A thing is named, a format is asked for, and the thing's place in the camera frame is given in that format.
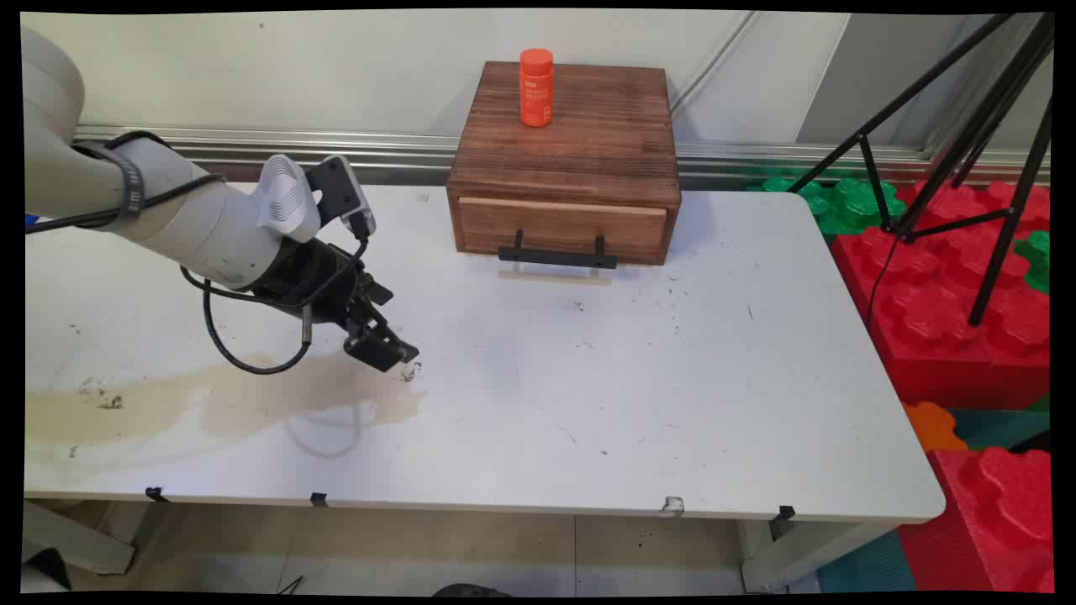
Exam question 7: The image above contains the orange foam piece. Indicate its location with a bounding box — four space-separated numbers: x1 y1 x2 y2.
904 401 969 453

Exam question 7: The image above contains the black cable with metal plug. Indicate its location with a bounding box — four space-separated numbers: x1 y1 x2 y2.
202 277 314 376

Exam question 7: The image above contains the black camera cable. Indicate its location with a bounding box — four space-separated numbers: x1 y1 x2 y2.
25 172 375 308

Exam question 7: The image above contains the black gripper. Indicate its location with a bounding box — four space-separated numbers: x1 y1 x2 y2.
252 239 419 373

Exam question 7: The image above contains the large red foam block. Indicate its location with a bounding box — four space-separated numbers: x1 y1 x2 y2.
831 181 1052 410

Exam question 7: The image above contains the orange plastic bottle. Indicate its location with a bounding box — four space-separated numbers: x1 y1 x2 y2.
519 48 555 128

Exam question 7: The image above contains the white ribbed camera mount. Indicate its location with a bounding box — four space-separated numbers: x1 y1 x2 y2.
252 154 323 245

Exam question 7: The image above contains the white table leg frame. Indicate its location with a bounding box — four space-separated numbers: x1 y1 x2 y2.
24 500 135 576
740 519 892 593

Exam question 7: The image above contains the silver metal wall rail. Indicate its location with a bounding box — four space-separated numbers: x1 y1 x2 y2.
71 126 1052 187

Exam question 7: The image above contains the small green foam block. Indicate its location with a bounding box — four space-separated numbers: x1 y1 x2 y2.
1013 229 1052 295

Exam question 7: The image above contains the teal foam mat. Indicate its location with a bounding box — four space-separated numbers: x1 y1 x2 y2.
950 408 1052 450

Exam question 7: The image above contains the black tripod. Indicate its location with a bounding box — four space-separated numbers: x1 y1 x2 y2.
786 13 1056 327

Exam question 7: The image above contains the grey wall cable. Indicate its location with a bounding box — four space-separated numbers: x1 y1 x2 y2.
670 13 757 110

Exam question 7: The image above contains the dark wooden drawer cabinet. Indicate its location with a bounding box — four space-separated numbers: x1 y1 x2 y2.
446 60 682 267

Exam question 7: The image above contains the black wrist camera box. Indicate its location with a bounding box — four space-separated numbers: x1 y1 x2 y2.
305 156 377 241

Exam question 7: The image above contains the grey velcro cable strap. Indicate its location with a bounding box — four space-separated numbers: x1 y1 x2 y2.
74 139 149 222

